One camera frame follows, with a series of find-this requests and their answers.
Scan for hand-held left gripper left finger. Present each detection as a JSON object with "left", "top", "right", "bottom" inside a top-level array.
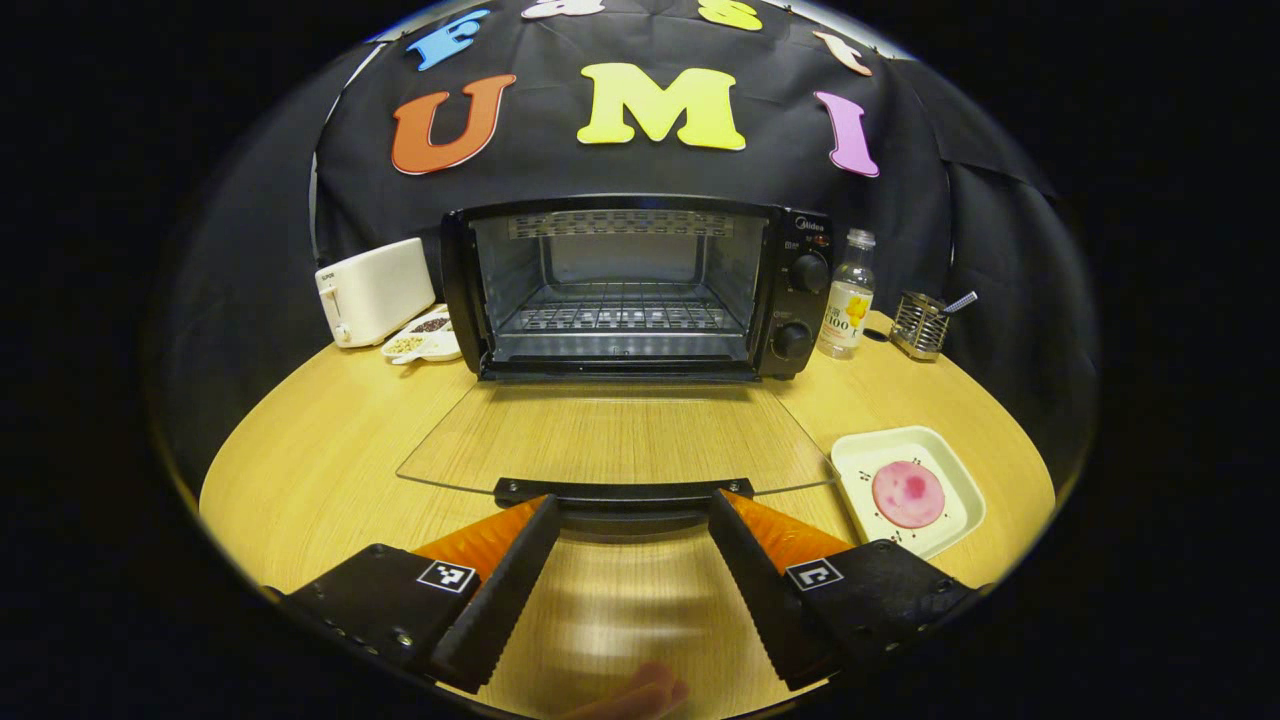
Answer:
[{"left": 280, "top": 493, "right": 561, "bottom": 694}]

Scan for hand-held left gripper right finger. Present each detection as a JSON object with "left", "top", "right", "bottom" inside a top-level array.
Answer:
[{"left": 707, "top": 488, "right": 991, "bottom": 693}]

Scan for pink round food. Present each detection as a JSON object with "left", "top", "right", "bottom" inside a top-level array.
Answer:
[{"left": 872, "top": 460, "right": 947, "bottom": 529}]

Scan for white square plate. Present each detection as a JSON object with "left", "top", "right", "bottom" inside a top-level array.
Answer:
[{"left": 830, "top": 425, "right": 987, "bottom": 561}]

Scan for black electric oven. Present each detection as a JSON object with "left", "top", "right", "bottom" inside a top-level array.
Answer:
[{"left": 397, "top": 193, "right": 839, "bottom": 546}]

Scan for black oven knob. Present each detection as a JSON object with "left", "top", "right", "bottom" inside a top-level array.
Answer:
[
  {"left": 770, "top": 320, "right": 815, "bottom": 363},
  {"left": 787, "top": 250, "right": 833, "bottom": 295}
]

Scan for metal oven rack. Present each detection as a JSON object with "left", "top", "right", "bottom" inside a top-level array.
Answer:
[{"left": 497, "top": 282, "right": 746, "bottom": 336}]

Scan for white divided snack dish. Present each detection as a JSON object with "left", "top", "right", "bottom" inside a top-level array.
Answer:
[{"left": 381, "top": 305, "right": 463, "bottom": 365}]

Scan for clear drink bottle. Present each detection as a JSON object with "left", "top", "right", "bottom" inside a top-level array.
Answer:
[{"left": 816, "top": 228, "right": 878, "bottom": 361}]

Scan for white toaster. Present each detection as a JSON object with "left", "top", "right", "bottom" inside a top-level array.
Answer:
[{"left": 315, "top": 237, "right": 437, "bottom": 349}]

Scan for metal wire utensil holder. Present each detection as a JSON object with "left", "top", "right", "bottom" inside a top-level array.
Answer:
[{"left": 889, "top": 290, "right": 951, "bottom": 363}]

